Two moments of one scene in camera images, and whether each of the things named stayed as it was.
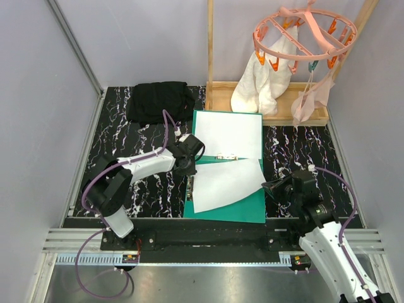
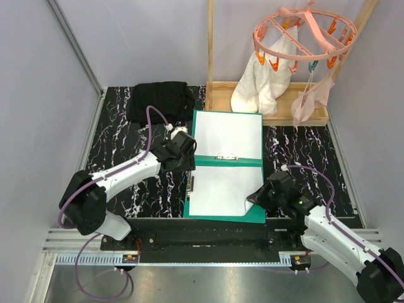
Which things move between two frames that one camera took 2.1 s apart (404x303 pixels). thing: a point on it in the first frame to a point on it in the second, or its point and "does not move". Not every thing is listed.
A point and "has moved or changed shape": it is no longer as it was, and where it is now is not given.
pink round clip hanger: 303,35 does not move
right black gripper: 274,188 to 258,197
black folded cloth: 147,101 does not move
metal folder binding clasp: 231,156 does not move
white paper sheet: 235,133 does not move
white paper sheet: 219,184 has moved or changed shape
